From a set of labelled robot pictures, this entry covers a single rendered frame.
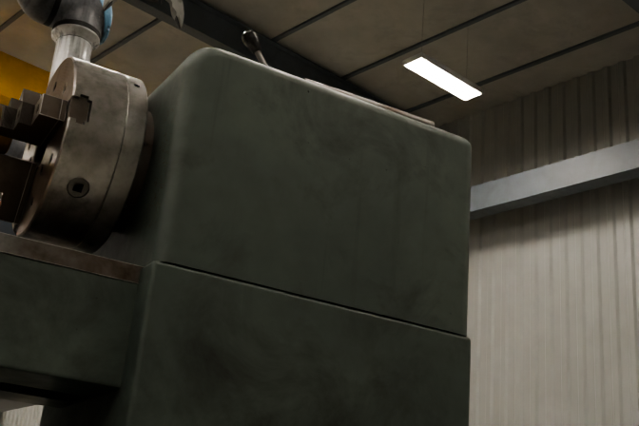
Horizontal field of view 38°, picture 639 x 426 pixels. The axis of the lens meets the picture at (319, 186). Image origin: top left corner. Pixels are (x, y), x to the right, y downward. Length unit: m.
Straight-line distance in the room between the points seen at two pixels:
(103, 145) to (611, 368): 11.52
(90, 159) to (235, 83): 0.27
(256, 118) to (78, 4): 0.92
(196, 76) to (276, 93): 0.15
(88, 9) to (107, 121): 0.89
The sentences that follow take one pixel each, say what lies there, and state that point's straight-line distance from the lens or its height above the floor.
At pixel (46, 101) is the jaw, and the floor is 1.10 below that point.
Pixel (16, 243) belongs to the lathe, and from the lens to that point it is 1.41.
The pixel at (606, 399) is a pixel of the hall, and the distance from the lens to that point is 12.72.
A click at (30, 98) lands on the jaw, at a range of 1.72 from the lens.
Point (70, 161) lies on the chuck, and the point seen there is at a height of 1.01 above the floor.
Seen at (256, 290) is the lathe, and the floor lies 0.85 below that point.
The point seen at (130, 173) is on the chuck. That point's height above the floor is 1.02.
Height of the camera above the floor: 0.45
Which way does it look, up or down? 23 degrees up
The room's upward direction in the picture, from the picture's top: 5 degrees clockwise
